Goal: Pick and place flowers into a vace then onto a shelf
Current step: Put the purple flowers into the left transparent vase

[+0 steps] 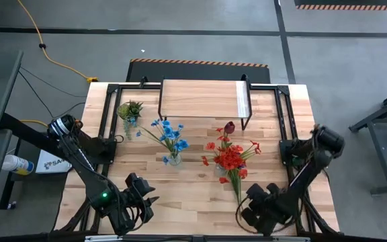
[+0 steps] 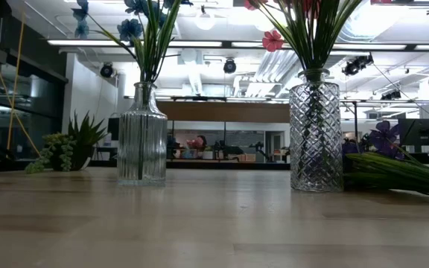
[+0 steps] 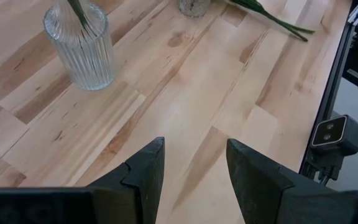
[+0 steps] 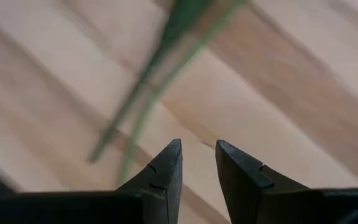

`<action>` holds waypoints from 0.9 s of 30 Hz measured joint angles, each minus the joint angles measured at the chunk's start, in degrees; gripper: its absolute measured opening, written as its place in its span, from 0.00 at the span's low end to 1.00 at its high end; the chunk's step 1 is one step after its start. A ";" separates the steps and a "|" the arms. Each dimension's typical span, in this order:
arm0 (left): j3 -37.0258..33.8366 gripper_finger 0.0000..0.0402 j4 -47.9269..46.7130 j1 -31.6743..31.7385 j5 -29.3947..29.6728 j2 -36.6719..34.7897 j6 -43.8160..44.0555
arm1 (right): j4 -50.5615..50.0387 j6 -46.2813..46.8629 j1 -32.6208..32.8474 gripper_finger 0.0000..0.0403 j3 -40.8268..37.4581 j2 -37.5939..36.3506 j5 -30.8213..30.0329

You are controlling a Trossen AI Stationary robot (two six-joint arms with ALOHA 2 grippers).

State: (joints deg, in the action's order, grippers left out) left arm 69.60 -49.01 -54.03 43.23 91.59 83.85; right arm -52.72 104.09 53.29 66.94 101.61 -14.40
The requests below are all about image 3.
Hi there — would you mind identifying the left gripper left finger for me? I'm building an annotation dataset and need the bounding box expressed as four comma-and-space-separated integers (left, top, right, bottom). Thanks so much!
87, 136, 166, 224

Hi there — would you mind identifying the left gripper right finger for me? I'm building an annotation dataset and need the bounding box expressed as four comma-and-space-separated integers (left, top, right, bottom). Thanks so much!
226, 138, 338, 224

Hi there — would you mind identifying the ribbed clear glass vase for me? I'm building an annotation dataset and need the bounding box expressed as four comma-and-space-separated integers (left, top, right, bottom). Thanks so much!
43, 0, 115, 91

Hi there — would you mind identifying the purple artificial flower bunch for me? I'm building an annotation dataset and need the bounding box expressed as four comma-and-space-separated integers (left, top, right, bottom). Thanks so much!
228, 0, 309, 43

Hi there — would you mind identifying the diamond-pattern clear glass vase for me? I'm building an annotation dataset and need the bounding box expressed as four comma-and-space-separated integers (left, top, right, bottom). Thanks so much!
178, 0, 213, 18

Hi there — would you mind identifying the black table-level camera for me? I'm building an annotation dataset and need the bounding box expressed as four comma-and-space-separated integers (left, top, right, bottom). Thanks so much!
303, 114, 358, 187

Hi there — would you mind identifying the black metal rig frame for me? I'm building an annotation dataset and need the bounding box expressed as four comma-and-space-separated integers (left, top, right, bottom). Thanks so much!
298, 21, 354, 175

